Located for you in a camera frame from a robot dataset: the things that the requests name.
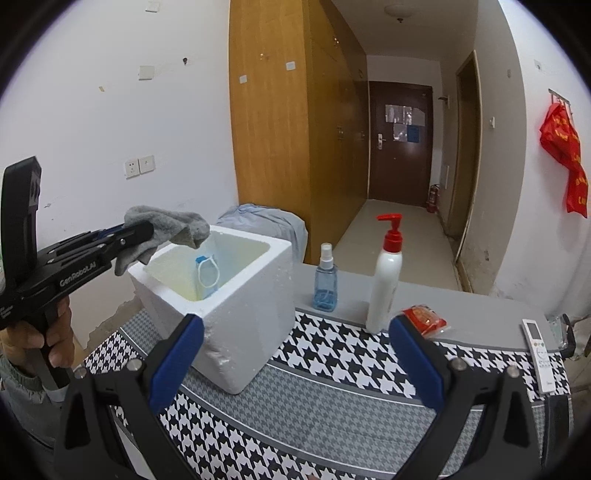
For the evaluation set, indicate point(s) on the red snack packet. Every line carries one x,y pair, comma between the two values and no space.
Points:
425,319

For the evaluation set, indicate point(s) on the white lotion pump bottle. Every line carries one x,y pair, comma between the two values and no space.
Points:
385,286

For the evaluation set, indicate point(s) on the white foam box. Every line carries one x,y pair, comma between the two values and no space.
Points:
249,332

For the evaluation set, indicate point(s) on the person's left forearm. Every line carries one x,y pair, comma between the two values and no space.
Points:
23,401

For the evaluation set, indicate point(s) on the red fire extinguisher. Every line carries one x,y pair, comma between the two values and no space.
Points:
432,198

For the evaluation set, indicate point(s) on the dark brown door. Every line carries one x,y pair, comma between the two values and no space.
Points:
399,170

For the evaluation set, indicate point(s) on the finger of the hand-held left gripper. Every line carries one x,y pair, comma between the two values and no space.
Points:
134,235
104,233

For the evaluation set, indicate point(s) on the wooden wardrobe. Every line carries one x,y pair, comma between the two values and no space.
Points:
277,115

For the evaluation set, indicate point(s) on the white wall plate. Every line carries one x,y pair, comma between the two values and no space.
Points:
147,72
152,5

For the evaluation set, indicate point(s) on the white remote control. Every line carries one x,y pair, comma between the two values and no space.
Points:
539,357

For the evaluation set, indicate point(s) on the blue face mask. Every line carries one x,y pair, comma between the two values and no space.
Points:
204,259

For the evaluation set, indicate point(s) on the paper notices on door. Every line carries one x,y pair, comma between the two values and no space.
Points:
404,120

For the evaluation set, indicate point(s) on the white wall socket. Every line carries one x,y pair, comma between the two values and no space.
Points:
138,166

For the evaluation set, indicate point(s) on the wooden side door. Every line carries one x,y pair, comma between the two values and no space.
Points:
466,152

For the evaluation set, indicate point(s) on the blue spray bottle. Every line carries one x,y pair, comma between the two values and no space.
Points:
326,290

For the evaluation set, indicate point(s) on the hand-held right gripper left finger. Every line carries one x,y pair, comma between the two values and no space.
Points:
178,360

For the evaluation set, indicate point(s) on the houndstooth tablecloth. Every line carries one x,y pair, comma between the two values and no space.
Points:
314,397

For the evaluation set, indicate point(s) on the person's left hand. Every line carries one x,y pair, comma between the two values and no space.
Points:
62,337

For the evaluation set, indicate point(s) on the light blue cloth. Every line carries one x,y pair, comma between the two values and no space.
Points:
268,221

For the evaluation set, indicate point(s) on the ceiling lamp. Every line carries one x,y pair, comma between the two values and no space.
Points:
400,11

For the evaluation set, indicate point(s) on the red plastic bags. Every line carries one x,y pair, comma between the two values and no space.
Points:
565,147

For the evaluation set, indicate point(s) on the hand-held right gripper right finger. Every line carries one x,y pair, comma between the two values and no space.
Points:
415,364

